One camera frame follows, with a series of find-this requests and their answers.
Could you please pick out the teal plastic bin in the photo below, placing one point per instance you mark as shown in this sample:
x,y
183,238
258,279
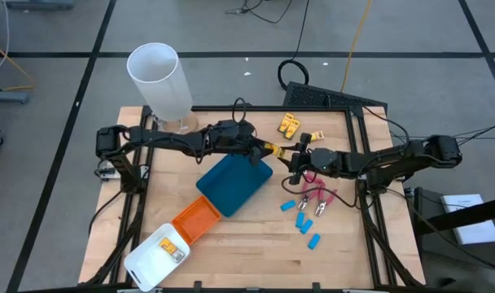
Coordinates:
x,y
231,183

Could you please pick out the white booklet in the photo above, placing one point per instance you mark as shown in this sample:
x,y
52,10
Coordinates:
x,y
459,201

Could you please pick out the white shade table lamp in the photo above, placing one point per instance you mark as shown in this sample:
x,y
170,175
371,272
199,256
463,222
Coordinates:
x,y
162,81

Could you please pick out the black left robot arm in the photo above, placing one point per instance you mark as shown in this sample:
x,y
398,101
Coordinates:
x,y
170,142

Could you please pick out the blue eraser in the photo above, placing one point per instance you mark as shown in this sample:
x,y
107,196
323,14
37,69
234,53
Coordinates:
x,y
288,205
306,226
314,241
300,220

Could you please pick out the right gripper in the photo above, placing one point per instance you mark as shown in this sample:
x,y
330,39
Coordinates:
x,y
318,160

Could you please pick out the white plastic bin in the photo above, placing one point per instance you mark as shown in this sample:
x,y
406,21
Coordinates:
x,y
150,260

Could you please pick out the orange slotted plastic basket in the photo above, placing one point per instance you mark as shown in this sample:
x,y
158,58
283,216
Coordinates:
x,y
196,219

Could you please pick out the black equipment stand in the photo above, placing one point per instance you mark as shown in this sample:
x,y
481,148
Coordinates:
x,y
463,216

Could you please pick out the yellow staples pack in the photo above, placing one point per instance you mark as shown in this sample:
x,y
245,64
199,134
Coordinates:
x,y
318,136
167,246
293,130
285,122
278,150

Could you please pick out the black table clamp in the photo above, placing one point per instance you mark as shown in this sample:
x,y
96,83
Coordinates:
x,y
316,286
198,285

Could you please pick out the grey furniture foot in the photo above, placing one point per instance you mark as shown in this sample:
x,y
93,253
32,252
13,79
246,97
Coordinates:
x,y
7,97
40,4

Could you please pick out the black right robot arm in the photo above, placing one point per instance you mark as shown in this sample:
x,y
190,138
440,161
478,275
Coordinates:
x,y
394,158

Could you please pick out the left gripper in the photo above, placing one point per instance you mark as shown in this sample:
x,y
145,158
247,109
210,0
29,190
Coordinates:
x,y
237,138

